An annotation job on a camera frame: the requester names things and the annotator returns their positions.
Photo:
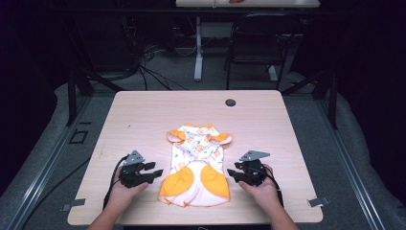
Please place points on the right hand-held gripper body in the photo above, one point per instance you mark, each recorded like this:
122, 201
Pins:
253, 172

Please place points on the orange object on white desk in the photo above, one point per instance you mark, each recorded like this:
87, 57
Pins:
235, 1

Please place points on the grey metal table bracket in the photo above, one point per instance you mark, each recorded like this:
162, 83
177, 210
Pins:
318, 201
75, 203

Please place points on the round grey table grommet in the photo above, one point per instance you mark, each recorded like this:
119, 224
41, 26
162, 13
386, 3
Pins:
230, 102

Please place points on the white desk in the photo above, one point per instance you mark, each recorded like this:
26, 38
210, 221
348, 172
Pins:
198, 48

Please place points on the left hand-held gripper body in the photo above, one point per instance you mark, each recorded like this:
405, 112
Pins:
134, 177

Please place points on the person's left hand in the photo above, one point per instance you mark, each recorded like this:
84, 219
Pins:
123, 195

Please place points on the orange and white small garment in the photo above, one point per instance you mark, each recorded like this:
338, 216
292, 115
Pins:
196, 166

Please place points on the person's right hand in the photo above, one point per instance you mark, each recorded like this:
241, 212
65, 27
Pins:
265, 193

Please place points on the black chair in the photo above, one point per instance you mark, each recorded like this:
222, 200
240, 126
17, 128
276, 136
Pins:
261, 35

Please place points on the aluminium floor rail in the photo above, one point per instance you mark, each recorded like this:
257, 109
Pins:
348, 163
44, 169

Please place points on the black metal stand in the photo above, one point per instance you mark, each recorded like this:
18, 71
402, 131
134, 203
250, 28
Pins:
78, 83
328, 92

